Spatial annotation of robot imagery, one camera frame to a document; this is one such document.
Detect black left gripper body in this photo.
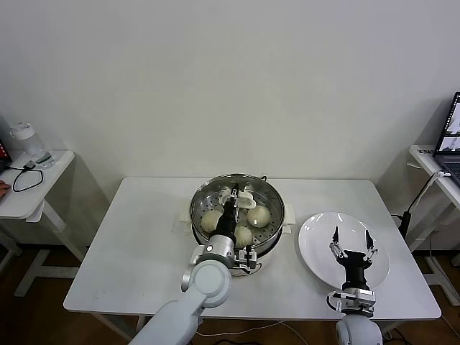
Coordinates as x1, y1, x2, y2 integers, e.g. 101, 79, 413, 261
214, 204, 241, 238

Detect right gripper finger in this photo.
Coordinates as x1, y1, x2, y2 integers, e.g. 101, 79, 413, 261
328, 226, 348, 260
362, 229, 379, 262

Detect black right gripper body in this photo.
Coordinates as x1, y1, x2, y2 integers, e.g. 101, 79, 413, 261
338, 250, 373, 290

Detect glass lid white handle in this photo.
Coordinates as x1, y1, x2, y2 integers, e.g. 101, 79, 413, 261
189, 173, 288, 252

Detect white steamed baozi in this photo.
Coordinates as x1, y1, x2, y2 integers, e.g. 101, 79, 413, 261
234, 226, 254, 249
247, 205, 272, 229
200, 211, 223, 234

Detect stainless steel steamer basket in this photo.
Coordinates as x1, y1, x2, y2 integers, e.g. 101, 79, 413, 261
190, 174, 287, 258

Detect white round plate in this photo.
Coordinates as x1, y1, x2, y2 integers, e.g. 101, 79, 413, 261
298, 211, 391, 290

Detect grey laptop showing images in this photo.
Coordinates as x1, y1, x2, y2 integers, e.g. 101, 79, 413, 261
433, 91, 460, 180

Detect clear water bottle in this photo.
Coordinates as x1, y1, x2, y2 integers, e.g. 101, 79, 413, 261
9, 121, 55, 170

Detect black laptop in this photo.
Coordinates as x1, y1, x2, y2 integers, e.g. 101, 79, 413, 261
0, 142, 12, 172

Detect white laptop charging cable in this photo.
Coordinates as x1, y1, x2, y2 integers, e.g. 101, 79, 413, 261
409, 171, 452, 213

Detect black looped cable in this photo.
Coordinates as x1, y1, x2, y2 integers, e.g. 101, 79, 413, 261
12, 161, 45, 193

